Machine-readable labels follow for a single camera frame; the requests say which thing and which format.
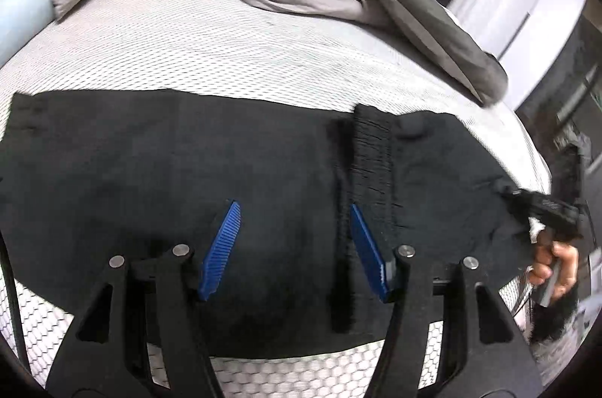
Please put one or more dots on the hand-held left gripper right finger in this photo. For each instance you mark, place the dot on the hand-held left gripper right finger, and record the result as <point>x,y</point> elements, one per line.
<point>369,252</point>

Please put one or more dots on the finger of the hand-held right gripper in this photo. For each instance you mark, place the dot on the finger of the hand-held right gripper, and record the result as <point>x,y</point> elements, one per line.
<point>513,198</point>

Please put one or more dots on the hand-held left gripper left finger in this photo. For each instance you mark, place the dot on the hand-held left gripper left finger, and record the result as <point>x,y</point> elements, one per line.
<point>221,252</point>

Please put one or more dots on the black pants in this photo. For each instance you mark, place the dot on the black pants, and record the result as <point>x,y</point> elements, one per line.
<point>164,172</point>

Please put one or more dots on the person's right hand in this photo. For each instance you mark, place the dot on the person's right hand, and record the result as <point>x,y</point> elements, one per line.
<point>557,268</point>

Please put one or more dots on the person's dark trouser leg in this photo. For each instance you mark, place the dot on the person's dark trouser leg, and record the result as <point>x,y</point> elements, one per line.
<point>555,358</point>

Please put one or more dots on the white curtain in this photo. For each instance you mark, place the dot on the white curtain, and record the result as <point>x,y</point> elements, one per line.
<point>512,2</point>

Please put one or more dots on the white quilted mattress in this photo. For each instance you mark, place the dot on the white quilted mattress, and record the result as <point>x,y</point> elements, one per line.
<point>188,49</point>

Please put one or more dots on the grey blanket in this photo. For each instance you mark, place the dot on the grey blanket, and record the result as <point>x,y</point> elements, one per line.
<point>414,2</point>

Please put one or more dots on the light blue pillow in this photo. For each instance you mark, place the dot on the light blue pillow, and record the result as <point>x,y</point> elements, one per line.
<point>19,12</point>

